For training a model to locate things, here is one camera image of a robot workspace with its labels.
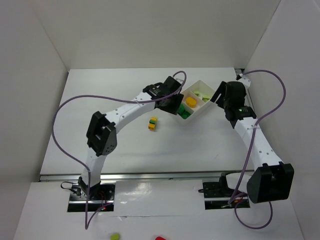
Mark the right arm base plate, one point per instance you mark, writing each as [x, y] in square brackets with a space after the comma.
[216, 197]

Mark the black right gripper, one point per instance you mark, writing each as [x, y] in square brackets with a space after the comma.
[221, 91]

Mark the yellow round printed lego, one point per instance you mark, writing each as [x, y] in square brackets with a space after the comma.
[191, 102]

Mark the red object foreground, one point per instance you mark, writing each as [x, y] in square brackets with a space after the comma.
[160, 238]

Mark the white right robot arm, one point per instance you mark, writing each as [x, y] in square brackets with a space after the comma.
[272, 178]

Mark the white divided plastic container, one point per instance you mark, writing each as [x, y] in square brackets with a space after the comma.
[196, 99]

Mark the green lego brick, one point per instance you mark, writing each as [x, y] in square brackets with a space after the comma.
[185, 115]

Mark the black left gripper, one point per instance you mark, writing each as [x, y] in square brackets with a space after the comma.
[173, 105]

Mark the aluminium rail front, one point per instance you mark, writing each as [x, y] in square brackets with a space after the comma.
[149, 176]

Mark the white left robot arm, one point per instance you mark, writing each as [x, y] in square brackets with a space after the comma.
[103, 128]

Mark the green and cream lego pair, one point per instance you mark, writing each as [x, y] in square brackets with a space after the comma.
[181, 109]

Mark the lime green block foreground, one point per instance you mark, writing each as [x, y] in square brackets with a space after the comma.
[115, 236]

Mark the yellow and green lego stack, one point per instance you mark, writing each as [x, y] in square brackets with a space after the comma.
[152, 123]

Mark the aluminium rail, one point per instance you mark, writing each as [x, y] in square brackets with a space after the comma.
[240, 77]
[149, 176]

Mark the aluminium rail right side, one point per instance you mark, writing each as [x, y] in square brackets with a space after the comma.
[240, 77]

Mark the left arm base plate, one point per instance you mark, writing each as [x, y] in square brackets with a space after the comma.
[103, 198]

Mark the green and cream lego stack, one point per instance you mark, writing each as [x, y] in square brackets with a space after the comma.
[205, 98]

